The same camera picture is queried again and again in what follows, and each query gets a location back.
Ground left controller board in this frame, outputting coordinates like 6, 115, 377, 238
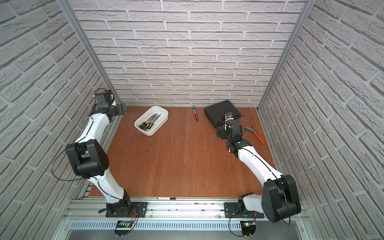
114, 221, 135, 237

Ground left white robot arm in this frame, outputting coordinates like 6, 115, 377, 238
64, 89, 138, 218

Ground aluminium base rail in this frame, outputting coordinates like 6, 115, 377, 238
57, 198, 311, 238

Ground white plastic storage box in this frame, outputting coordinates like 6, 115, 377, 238
134, 106, 169, 136

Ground controller board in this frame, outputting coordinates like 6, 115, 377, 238
114, 221, 135, 237
240, 221, 257, 237

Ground right controller board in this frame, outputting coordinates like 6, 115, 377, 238
240, 221, 257, 237

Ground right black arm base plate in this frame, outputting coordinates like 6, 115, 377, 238
224, 202, 265, 219

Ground black plastic tool case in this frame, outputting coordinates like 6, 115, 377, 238
204, 100, 241, 128

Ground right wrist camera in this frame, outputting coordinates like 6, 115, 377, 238
225, 113, 234, 121

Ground orange handled pliers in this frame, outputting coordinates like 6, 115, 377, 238
245, 127, 266, 146

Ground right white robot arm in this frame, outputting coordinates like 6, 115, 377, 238
217, 122, 302, 223

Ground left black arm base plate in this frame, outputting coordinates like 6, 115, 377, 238
106, 201, 149, 218

